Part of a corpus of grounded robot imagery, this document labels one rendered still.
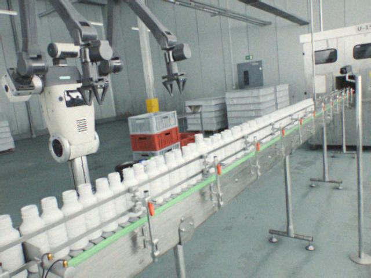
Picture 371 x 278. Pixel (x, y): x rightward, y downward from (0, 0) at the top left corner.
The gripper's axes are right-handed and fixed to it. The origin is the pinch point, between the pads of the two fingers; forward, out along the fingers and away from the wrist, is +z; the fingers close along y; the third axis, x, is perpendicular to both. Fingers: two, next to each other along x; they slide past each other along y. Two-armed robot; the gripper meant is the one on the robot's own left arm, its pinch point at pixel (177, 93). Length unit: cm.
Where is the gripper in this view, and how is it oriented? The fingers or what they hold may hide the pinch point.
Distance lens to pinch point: 145.0
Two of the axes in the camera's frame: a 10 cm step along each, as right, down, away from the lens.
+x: -5.9, 1.8, -7.9
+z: 1.7, 9.8, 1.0
